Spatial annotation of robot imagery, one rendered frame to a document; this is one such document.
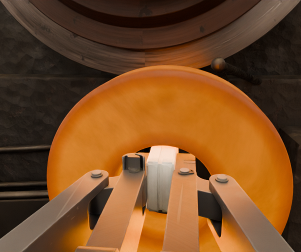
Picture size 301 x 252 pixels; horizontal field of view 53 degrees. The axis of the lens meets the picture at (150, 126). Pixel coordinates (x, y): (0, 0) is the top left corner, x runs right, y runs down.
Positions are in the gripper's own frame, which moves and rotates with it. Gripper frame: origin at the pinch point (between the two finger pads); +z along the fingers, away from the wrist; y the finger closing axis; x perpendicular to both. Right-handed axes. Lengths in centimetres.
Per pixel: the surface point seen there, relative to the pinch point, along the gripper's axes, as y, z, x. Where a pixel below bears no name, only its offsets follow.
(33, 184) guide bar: -25.0, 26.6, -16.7
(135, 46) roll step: -5.1, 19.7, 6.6
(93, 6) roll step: -9.6, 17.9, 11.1
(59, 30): -15.5, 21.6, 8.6
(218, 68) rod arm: 4.2, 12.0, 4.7
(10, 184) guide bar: -29.5, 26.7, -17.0
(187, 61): 1.2, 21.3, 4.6
